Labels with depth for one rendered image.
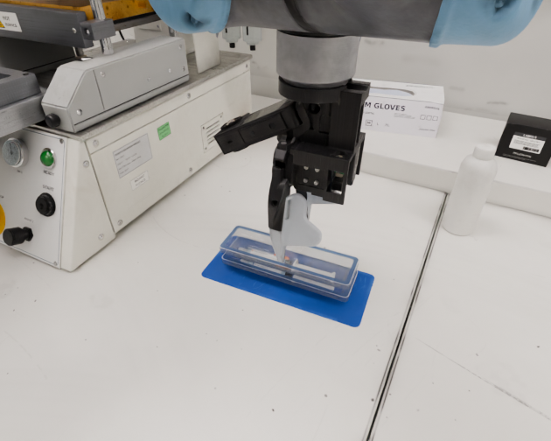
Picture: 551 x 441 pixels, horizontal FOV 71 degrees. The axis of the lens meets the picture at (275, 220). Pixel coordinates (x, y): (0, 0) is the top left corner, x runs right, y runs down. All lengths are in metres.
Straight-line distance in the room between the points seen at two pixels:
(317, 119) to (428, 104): 0.49
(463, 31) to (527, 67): 0.84
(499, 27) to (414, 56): 0.86
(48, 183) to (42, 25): 0.23
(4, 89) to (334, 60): 0.40
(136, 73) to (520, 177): 0.66
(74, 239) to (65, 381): 0.20
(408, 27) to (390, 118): 0.67
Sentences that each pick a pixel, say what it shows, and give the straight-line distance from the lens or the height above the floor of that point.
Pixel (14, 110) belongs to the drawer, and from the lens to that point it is 0.59.
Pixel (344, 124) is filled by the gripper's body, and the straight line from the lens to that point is 0.38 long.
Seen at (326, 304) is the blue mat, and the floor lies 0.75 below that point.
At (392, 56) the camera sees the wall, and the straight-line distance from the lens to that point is 1.06.
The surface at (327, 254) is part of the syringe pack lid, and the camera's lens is 0.52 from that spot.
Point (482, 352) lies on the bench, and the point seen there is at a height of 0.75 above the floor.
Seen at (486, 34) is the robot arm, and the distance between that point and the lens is 0.19.
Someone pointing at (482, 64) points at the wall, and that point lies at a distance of 1.03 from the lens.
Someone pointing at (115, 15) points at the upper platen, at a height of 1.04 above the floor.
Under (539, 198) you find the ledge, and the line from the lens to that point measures 0.79.
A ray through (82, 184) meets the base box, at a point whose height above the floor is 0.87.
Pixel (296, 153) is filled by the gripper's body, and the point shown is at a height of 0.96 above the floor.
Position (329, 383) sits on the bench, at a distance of 0.46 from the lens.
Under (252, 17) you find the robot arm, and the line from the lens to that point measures 0.26.
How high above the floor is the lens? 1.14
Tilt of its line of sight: 37 degrees down
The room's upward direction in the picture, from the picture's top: straight up
